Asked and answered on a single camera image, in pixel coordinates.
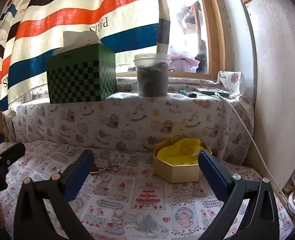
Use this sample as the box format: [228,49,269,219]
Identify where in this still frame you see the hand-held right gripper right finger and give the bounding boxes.
[198,150,280,240]

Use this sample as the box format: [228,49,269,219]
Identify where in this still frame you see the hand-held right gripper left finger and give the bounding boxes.
[14,149,95,240]

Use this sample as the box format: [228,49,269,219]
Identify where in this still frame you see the silver charm jewelry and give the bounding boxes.
[98,162,123,173]

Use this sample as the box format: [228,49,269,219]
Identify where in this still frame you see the gold octagonal box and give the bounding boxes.
[153,137,213,183]

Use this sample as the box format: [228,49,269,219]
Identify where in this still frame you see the patchwork printed tablecloth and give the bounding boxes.
[0,140,295,240]

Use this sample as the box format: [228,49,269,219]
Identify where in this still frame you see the bear heart printed cloth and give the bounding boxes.
[2,70,255,165]

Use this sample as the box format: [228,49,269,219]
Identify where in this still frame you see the grey phone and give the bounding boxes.
[196,87,230,97]

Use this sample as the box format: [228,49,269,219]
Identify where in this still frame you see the blue lighter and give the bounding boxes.
[179,89,197,98]

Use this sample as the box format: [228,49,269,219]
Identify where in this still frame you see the green checkered tissue box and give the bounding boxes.
[47,43,117,104]

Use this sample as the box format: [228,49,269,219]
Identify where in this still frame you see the white wardrobe panel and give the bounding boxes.
[234,0,295,198]

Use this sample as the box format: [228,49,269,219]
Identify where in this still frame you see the clear plastic jar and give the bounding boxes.
[134,53,172,97]

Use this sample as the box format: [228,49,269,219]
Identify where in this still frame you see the pink cloth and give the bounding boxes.
[168,47,201,73]

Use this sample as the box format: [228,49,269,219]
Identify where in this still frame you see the white tissue paper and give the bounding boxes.
[53,31,103,55]

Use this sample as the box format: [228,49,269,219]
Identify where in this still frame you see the striped curtain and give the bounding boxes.
[0,0,172,113]

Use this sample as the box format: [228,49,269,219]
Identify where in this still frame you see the white charging cable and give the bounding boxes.
[214,92,295,217]

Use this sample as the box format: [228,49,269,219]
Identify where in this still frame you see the wooden window frame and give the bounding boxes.
[116,0,234,78]

